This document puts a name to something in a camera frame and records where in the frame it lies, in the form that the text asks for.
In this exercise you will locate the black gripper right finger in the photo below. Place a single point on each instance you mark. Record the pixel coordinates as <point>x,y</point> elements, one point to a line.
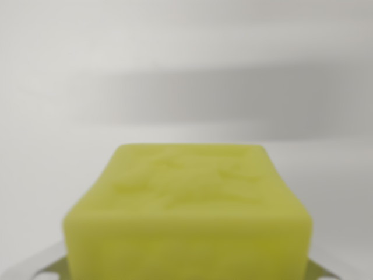
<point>316,272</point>

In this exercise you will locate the yellow soft cube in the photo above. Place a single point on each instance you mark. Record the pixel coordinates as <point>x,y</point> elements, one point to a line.
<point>186,218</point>

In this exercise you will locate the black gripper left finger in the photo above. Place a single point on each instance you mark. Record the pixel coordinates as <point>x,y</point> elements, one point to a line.
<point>59,269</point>

